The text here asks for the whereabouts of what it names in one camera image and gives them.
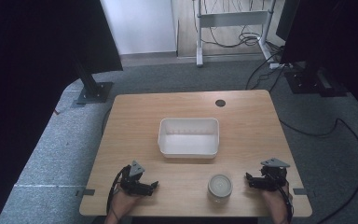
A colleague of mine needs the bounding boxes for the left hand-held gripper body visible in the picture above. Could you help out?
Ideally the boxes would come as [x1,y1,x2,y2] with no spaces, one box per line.
[119,160,146,192]

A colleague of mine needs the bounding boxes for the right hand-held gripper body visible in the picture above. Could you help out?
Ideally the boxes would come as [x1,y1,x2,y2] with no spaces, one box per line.
[256,157,292,192]

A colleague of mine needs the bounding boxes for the person's left hand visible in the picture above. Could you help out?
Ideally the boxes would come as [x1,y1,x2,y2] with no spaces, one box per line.
[104,188,145,224]

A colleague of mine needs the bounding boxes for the white plastic bin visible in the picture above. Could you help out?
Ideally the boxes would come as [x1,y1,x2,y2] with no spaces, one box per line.
[157,117,221,160]

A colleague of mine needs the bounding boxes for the black metal stand with base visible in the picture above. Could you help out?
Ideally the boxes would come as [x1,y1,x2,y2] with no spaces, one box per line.
[73,55,115,105]

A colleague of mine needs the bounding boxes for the black flat stand base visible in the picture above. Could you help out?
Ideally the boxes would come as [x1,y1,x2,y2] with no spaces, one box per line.
[283,68,349,98]

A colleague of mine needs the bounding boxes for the white power strip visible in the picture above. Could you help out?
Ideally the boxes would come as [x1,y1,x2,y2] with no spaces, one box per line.
[268,62,294,70]

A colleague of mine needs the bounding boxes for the black curtain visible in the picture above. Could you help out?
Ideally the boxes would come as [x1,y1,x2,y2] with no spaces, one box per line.
[280,0,358,124]
[0,0,124,224]

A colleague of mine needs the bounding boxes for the dark monitor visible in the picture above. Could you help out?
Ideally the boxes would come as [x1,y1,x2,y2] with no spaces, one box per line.
[275,0,302,42]

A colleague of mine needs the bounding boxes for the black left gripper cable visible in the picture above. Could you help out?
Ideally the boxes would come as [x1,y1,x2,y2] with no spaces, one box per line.
[105,165,131,218]

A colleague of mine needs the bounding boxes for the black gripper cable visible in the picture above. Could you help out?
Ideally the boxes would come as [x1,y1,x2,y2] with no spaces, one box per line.
[105,165,131,218]
[275,181,295,224]

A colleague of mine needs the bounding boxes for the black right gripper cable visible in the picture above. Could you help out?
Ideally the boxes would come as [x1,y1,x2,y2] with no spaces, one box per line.
[275,181,295,224]

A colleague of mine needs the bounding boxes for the black power strip cable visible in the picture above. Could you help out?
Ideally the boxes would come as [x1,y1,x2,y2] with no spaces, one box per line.
[244,50,285,93]

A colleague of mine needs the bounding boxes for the tangle of black desk cables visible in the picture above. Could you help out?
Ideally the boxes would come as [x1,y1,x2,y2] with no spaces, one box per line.
[200,0,285,54]

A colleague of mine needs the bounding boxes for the white metal desk frame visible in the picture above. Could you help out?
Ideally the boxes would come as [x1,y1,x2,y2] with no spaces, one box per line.
[193,0,278,68]

